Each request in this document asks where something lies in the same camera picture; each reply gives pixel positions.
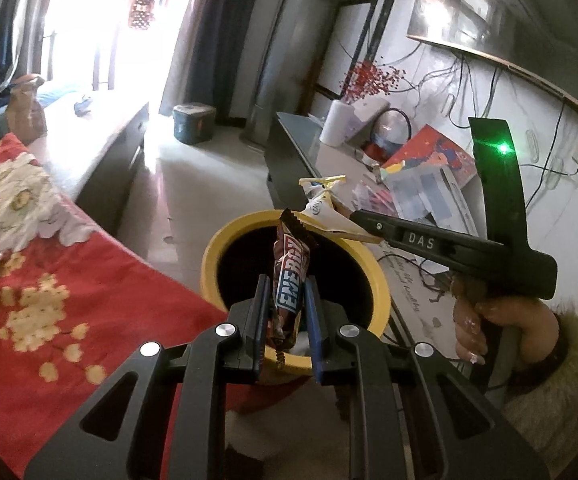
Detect red berry branches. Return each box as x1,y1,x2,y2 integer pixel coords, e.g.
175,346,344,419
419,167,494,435
341,59,411,106

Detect red printed book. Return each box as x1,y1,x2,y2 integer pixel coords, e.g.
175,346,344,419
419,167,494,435
379,124,480,191

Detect bright window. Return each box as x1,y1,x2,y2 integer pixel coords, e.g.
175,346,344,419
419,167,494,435
43,0,191,112

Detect brown paper bag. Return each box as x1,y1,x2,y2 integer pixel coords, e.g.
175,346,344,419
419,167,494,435
6,73,48,147

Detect grey standing air conditioner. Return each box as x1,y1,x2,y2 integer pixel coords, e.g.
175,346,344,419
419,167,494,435
241,0,303,149

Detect teal storage box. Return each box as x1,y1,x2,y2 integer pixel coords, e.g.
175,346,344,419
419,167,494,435
172,102,217,145

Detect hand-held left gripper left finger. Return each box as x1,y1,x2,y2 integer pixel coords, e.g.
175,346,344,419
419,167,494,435
24,274,274,480

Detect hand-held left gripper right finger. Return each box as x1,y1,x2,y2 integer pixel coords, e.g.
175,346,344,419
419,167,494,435
304,276,550,480

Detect black cable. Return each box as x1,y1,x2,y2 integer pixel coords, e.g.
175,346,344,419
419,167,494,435
518,102,568,212

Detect dark blue curtain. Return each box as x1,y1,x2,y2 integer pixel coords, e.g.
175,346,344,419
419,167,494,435
0,0,56,88

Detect yellow trash bin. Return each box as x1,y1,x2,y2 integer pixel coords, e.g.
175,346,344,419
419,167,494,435
200,208,393,387

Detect white and yellow wrapper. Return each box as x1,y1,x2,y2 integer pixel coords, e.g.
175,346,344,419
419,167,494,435
298,175,386,247

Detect brown snack bar wrapper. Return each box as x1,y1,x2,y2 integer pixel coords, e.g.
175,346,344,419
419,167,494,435
264,208,319,372

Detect white toilet paper roll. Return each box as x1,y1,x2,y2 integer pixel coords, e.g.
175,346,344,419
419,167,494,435
318,99,356,148

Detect wall-mounted television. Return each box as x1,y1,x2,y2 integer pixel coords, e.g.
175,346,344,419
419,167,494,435
406,0,578,134

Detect person's right forearm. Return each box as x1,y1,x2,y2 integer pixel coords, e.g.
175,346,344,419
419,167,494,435
489,305,578,463

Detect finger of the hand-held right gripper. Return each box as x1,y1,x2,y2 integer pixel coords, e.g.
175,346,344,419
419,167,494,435
350,208,396,250

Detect red floral blanket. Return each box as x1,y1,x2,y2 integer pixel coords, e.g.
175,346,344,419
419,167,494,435
0,132,320,479

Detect red basket with black handle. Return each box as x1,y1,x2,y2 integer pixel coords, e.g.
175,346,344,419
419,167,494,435
362,108,413,162

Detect person's right hand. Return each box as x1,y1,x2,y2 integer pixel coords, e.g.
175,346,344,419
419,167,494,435
452,272,561,367

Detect printed paper sheet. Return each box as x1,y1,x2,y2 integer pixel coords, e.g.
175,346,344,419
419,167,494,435
386,163,478,234

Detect dark coffee table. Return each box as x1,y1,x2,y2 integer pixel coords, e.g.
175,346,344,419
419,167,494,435
29,95,151,234

